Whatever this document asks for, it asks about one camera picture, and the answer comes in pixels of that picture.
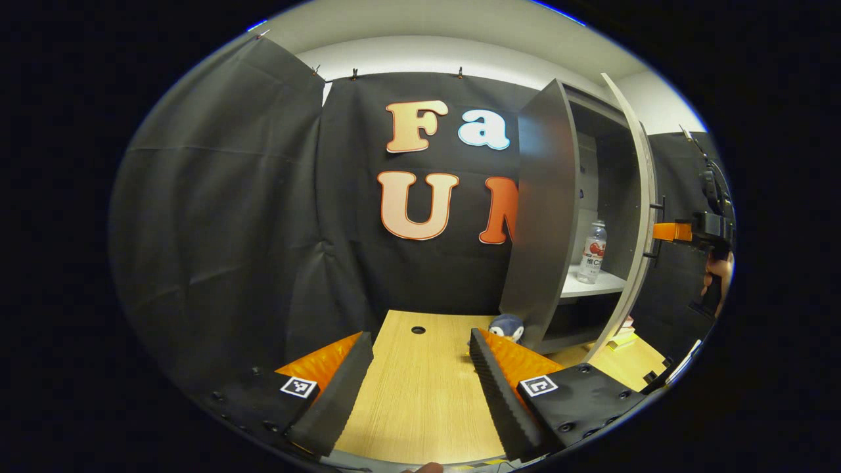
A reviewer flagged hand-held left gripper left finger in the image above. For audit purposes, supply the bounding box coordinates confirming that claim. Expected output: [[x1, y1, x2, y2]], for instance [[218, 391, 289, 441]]
[[205, 330, 375, 459]]

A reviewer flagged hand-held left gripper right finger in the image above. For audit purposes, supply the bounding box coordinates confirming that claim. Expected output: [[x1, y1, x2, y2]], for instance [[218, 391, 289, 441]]
[[468, 327, 650, 462]]

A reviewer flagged black door handle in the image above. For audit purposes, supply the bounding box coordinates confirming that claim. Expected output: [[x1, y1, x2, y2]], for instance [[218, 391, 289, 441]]
[[645, 194, 668, 267]]

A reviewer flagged clear plastic bottle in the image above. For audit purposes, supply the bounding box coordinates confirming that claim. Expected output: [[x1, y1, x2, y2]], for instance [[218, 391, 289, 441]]
[[577, 220, 608, 285]]

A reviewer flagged dark grey cabinet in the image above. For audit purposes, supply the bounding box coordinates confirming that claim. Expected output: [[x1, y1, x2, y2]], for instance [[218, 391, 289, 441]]
[[499, 78, 658, 355]]

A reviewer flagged white cabinet shelf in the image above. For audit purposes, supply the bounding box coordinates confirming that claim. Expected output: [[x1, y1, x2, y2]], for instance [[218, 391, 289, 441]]
[[560, 265, 628, 300]]

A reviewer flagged penguin plush toy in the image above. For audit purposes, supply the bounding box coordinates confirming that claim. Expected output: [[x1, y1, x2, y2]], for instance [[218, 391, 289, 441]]
[[488, 313, 526, 344]]

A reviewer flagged white flat board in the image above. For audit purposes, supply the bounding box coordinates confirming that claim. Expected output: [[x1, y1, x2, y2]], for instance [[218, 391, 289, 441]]
[[664, 338, 704, 388]]

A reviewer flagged black backdrop cloth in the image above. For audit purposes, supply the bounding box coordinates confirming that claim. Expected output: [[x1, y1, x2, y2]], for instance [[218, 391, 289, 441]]
[[108, 33, 730, 395]]

